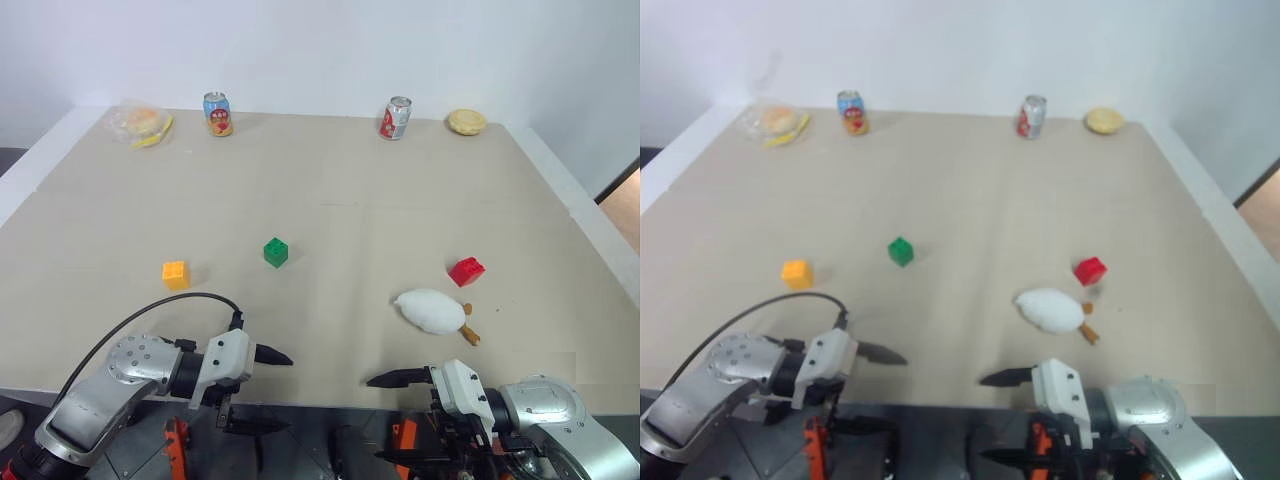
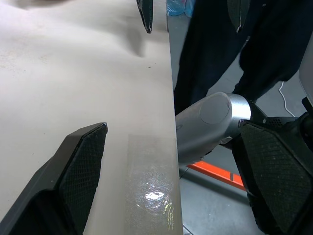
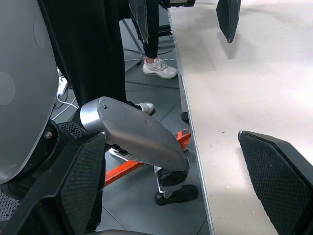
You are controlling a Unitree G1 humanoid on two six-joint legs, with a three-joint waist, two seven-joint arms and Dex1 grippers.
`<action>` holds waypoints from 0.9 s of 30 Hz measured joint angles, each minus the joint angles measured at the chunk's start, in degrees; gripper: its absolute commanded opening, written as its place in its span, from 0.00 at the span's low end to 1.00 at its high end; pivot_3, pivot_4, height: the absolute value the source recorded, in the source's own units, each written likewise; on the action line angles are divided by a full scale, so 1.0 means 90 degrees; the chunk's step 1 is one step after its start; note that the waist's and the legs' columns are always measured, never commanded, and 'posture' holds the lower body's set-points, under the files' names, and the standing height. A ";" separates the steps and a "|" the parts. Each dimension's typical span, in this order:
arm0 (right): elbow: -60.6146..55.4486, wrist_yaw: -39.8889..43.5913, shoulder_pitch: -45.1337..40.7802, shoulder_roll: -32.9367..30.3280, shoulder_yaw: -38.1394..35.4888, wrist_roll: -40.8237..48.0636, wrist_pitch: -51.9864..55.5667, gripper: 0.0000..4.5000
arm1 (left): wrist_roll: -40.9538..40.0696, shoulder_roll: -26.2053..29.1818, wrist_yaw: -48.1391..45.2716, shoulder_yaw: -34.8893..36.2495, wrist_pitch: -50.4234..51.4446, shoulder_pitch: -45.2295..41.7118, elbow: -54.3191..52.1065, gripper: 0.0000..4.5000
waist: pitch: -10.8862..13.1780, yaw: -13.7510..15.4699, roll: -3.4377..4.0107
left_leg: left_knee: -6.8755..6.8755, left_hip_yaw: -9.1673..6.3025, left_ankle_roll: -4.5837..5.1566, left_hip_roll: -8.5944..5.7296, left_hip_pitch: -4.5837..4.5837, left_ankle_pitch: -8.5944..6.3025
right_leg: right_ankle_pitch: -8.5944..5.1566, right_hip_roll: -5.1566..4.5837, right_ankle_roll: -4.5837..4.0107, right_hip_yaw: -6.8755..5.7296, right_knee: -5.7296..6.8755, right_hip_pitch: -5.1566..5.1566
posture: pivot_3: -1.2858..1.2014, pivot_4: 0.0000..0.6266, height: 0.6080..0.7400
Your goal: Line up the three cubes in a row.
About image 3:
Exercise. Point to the white low shoe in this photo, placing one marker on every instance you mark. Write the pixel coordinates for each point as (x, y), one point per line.
(146, 107)

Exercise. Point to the black robot hip joint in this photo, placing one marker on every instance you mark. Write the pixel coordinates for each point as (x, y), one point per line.
(62, 133)

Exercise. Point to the white power strip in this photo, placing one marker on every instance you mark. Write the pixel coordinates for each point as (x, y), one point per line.
(62, 84)

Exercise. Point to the person's leg wide black trousers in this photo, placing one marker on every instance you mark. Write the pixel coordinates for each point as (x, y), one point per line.
(88, 49)

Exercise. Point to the silver robot thigh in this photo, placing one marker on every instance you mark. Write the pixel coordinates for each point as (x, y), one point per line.
(137, 132)

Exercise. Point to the grey metal stand frame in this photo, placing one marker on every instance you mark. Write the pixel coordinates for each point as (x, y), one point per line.
(132, 49)

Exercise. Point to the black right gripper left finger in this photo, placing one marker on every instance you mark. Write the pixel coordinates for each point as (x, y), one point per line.
(80, 176)

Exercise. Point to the orange metal bar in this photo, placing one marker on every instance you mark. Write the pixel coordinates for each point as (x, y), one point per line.
(122, 171)

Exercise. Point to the grey table leg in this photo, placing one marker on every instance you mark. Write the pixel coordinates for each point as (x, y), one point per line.
(184, 102)

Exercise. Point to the person's leg black leggings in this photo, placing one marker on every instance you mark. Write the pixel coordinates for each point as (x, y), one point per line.
(151, 29)

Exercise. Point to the silver robot torso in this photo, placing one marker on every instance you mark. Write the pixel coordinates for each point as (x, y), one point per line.
(22, 80)

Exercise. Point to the black robot foot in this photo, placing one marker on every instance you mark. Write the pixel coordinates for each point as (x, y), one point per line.
(178, 191)

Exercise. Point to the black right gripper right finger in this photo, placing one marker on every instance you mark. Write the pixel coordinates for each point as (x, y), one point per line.
(276, 181)

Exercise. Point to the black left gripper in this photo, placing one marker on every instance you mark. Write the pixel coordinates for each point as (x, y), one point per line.
(178, 2)

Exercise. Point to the white mesh sneaker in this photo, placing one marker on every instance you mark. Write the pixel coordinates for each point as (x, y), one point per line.
(159, 68)

